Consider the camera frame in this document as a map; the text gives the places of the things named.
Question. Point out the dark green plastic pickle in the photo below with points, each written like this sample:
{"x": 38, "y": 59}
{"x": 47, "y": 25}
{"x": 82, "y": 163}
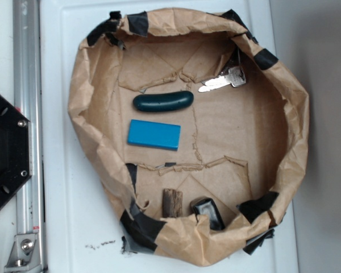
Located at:
{"x": 163, "y": 102}

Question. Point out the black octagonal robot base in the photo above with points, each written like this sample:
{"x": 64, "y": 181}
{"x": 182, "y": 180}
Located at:
{"x": 15, "y": 162}

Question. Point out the blue rectangular block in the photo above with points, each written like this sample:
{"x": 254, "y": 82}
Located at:
{"x": 154, "y": 135}

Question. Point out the small brown wood piece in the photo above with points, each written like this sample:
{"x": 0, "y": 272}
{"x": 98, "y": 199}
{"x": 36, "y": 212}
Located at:
{"x": 172, "y": 203}

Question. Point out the black glossy rectangular block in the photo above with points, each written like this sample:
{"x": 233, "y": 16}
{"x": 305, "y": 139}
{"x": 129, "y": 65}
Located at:
{"x": 206, "y": 206}

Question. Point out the brown paper bag bin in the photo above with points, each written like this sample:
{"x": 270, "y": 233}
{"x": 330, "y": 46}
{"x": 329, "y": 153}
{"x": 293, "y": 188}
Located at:
{"x": 245, "y": 147}

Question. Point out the silver metal key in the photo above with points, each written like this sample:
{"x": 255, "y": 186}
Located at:
{"x": 235, "y": 78}

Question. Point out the white plastic tray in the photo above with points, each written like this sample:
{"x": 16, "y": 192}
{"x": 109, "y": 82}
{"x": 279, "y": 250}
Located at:
{"x": 83, "y": 233}

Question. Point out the aluminium extrusion rail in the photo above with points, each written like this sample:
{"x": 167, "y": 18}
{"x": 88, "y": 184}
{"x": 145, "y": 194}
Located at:
{"x": 30, "y": 214}

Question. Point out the metal corner bracket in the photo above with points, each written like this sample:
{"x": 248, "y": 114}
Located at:
{"x": 25, "y": 254}

